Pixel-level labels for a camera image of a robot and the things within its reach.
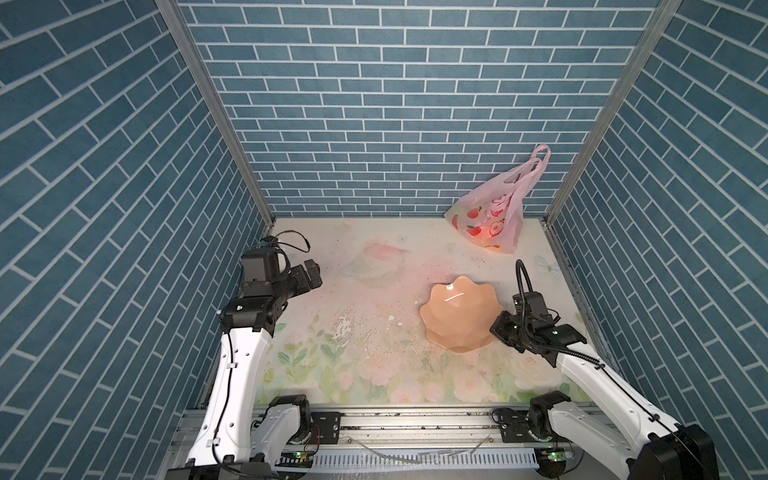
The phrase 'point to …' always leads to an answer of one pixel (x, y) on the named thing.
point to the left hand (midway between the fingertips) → (305, 269)
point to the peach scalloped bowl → (459, 315)
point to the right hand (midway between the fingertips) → (487, 322)
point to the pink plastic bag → (492, 213)
